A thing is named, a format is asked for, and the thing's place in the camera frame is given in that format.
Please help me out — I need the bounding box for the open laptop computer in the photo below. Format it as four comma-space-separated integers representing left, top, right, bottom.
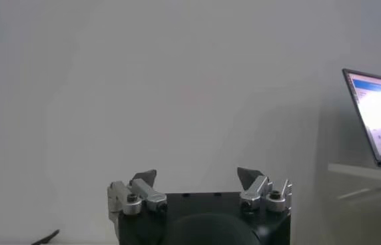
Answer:
342, 68, 381, 171

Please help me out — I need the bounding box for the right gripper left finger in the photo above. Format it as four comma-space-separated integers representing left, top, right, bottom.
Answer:
107, 168, 168, 217

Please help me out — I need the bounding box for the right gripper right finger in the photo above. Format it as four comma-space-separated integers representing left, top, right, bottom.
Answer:
236, 166, 293, 214

